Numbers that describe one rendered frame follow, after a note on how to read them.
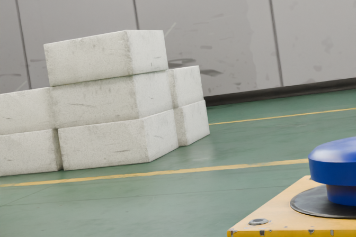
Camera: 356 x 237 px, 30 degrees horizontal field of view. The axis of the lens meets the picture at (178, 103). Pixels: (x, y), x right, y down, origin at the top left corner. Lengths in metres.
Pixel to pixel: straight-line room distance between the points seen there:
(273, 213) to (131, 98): 2.50
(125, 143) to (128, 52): 0.37
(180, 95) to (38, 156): 0.70
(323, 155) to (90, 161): 2.61
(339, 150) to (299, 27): 5.27
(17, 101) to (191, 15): 2.98
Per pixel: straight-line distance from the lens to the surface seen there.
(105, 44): 2.70
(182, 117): 3.05
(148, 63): 2.80
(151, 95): 2.82
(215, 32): 5.63
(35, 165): 2.94
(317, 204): 0.19
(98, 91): 2.74
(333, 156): 0.18
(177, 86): 3.07
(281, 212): 0.19
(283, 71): 5.49
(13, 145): 2.98
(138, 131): 2.68
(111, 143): 2.73
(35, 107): 2.92
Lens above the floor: 0.36
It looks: 3 degrees down
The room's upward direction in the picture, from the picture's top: 8 degrees counter-clockwise
